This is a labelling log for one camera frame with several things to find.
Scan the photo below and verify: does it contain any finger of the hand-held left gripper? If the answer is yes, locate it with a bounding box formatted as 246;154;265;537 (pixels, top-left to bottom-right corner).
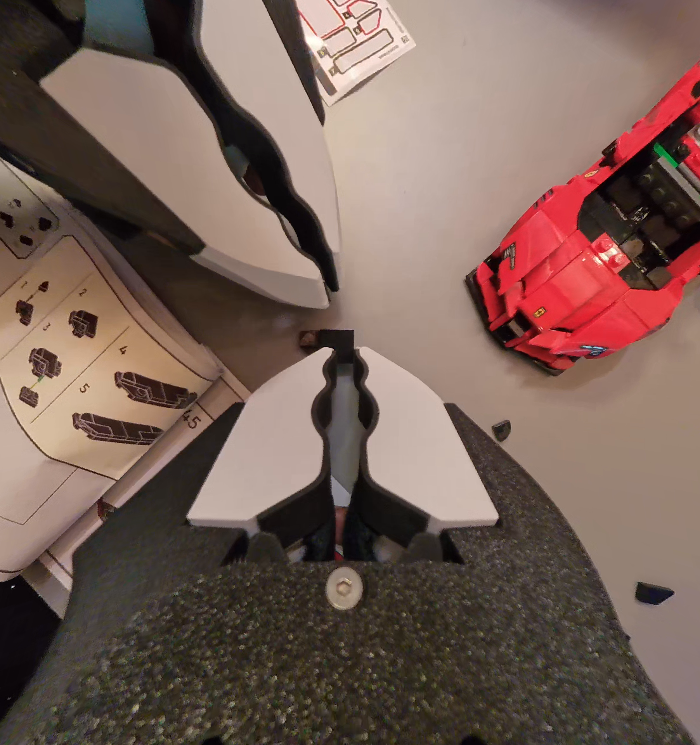
39;48;333;309
193;0;343;292

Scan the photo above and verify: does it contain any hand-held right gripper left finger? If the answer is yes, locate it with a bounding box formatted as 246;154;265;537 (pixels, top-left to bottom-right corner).
187;347;334;533

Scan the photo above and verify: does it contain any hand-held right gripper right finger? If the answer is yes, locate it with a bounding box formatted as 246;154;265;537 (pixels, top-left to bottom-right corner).
356;347;500;532

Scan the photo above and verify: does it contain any black L-shaped lego plate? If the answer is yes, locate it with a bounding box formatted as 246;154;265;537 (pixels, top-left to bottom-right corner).
318;330;355;364

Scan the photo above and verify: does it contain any red lego sports car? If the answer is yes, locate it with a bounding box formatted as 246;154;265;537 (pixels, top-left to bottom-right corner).
465;47;700;376

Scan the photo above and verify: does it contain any lego sticker sheet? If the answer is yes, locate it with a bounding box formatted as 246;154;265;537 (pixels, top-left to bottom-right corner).
296;0;416;107

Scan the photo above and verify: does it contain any lego instruction booklet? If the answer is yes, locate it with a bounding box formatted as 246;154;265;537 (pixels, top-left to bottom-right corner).
0;142;252;618

